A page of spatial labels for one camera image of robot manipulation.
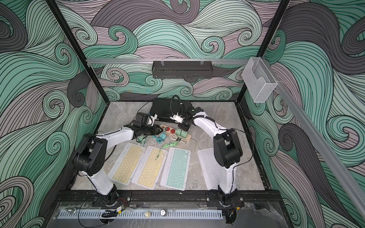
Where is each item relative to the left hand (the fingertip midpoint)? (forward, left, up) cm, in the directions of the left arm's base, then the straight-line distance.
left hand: (161, 128), depth 92 cm
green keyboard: (-25, -10, -9) cm, 29 cm away
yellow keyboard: (-20, +20, -8) cm, 30 cm away
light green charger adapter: (-11, +10, +5) cm, 16 cm away
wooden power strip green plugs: (+1, -10, -5) cm, 11 cm away
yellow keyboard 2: (-26, +6, -8) cm, 28 cm away
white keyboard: (-23, -31, -8) cm, 40 cm away
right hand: (+2, -13, +1) cm, 14 cm away
